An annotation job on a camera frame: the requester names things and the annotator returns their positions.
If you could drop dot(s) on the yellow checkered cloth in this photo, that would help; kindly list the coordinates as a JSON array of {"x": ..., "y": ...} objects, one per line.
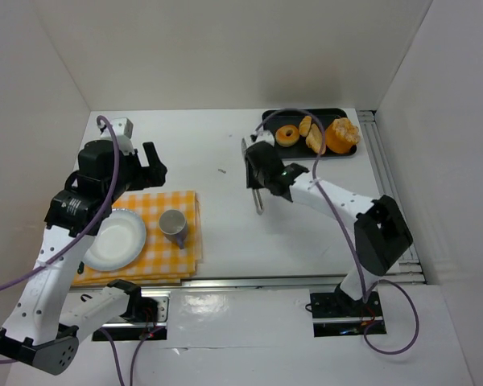
[{"x": 160, "y": 262}]

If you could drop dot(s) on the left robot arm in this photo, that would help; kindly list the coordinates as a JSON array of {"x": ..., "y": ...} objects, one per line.
[{"x": 38, "y": 333}]

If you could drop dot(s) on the white paper plate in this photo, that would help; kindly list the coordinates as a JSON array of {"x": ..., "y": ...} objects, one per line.
[{"x": 120, "y": 240}]

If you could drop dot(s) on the aluminium rail frame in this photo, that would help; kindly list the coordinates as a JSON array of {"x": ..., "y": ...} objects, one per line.
[{"x": 410, "y": 268}]

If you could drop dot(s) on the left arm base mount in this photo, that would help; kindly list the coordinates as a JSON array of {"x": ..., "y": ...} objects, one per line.
[{"x": 150, "y": 324}]

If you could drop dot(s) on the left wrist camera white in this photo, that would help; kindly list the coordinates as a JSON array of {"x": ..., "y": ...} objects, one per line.
[{"x": 123, "y": 129}]

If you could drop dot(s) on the purple mug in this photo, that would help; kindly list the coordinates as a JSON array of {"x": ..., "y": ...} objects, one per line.
[{"x": 174, "y": 227}]

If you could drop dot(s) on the wedge-shaped bread slice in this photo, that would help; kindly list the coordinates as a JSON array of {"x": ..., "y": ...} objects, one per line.
[{"x": 314, "y": 140}]

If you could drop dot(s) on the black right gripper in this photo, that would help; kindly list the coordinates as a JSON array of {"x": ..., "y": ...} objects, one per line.
[{"x": 253, "y": 173}]

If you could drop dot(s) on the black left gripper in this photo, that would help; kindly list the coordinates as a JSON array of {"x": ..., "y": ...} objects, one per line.
[{"x": 146, "y": 172}]

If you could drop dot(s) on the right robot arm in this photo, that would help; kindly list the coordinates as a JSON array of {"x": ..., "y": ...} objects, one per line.
[{"x": 375, "y": 229}]

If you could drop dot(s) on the small oval bread roll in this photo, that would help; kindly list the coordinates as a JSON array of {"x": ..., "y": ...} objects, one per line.
[{"x": 305, "y": 126}]

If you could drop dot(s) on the glazed ring donut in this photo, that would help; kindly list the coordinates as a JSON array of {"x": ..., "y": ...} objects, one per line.
[{"x": 287, "y": 135}]

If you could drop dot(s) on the black baking tray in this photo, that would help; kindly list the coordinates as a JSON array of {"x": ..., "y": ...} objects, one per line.
[{"x": 300, "y": 149}]

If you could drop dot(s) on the orange cupcake-shaped bread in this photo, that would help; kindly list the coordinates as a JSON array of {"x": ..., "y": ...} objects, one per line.
[{"x": 341, "y": 135}]

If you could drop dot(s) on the stainless steel tongs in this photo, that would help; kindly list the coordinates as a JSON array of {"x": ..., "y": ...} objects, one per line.
[{"x": 257, "y": 201}]

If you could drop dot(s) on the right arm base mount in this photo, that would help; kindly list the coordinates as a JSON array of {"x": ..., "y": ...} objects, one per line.
[{"x": 334, "y": 317}]

